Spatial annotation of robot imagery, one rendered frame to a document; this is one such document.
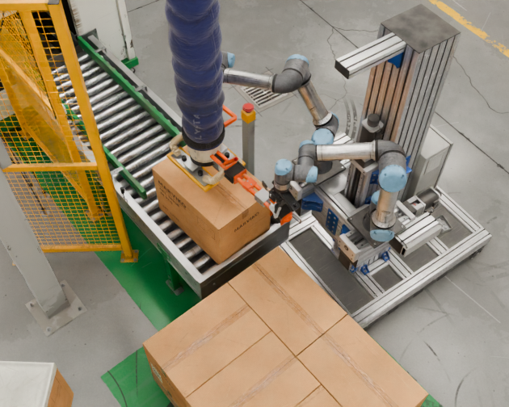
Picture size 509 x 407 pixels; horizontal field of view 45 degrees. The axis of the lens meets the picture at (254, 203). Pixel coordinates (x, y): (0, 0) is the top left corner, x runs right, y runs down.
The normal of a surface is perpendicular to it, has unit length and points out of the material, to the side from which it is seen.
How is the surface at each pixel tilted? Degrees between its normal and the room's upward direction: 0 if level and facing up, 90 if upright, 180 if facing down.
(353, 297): 0
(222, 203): 0
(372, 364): 0
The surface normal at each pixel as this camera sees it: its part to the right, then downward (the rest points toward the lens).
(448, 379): 0.00, -0.59
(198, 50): 0.25, 0.65
